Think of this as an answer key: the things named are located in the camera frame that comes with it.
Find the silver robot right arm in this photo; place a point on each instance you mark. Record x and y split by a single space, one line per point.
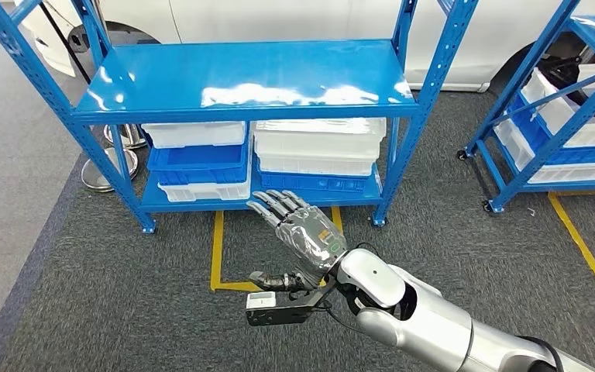
431 323

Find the yellow floor tape square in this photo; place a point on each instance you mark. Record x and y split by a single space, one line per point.
577 236
218 246

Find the white car with red stripe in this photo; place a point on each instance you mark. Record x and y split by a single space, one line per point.
277 20

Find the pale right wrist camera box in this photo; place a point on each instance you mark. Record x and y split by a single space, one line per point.
260 300

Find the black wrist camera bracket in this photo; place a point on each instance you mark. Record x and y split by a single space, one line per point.
287 314

